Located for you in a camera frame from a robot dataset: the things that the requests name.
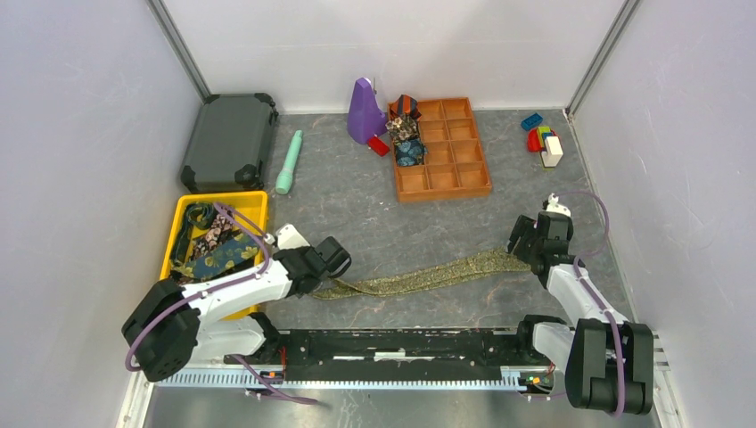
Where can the rolled blue paisley tie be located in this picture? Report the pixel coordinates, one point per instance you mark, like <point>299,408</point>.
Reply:
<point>409,153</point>

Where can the mint green flashlight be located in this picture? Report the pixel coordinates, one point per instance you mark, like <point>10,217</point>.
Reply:
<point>285,178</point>

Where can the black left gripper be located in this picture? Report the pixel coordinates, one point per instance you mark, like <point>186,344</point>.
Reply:
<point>302,250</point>

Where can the red toy block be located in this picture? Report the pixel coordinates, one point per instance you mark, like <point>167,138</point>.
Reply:
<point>534,143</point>

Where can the orange wooden compartment tray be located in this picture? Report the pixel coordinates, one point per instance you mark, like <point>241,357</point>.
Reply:
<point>454,166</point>

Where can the rolled orange navy tie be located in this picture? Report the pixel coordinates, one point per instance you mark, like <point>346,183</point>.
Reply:
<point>404,105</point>

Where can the blue toy brick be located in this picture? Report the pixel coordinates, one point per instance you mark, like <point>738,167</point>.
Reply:
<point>531,122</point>

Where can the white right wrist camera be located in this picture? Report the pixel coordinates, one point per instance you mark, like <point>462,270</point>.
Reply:
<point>552,204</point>

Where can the purple plastic object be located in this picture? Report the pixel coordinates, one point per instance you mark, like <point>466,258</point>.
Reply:
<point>365,118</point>

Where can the rolled brown floral tie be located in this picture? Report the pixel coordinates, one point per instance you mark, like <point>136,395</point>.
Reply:
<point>402,128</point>

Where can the yellow plastic bin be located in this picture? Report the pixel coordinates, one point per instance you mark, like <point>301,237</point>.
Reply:
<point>244,210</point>

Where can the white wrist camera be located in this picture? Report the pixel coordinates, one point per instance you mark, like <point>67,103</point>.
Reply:
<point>552,204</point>
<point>286,237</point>

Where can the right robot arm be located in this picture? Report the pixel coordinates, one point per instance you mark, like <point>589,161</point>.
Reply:
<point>606,359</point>

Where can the dark green striped tie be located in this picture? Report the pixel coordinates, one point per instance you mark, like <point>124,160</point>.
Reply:
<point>198,215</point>

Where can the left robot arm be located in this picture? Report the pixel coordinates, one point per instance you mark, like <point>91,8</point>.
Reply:
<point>175,324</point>

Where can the olive green leaf-pattern tie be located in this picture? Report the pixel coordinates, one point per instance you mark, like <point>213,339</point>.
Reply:
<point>480,265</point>

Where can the green toy block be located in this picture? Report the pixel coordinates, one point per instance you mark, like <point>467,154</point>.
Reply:
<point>544,132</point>

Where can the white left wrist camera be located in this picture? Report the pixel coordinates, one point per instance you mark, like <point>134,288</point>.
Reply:
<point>286,237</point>

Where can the white toy block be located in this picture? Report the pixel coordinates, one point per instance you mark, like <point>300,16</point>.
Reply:
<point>552,153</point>

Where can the dark grey suitcase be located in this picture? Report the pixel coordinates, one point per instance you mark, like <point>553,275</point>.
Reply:
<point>230,144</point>

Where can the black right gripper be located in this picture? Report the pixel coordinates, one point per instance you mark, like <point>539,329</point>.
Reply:
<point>524,226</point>

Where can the black pink-floral tie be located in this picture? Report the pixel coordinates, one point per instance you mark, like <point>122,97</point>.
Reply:
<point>220,231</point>

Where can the blue yellow-flower tie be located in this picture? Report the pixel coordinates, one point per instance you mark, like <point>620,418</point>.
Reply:
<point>209,260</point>

